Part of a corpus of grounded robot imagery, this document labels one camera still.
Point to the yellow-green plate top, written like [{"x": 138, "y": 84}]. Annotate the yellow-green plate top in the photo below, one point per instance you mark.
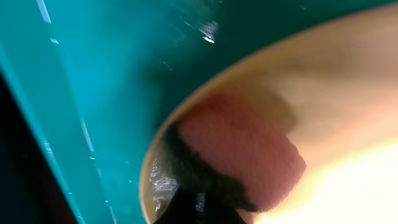
[{"x": 333, "y": 91}]

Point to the green bow-shaped sponge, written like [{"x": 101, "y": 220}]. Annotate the green bow-shaped sponge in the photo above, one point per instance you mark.
[{"x": 224, "y": 147}]

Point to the black rectangular tray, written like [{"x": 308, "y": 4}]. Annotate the black rectangular tray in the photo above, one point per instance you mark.
[{"x": 29, "y": 192}]

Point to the teal plastic serving tray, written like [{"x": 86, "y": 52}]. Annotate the teal plastic serving tray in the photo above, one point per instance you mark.
[{"x": 95, "y": 78}]

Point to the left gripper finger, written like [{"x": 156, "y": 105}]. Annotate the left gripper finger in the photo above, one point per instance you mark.
[{"x": 201, "y": 208}]

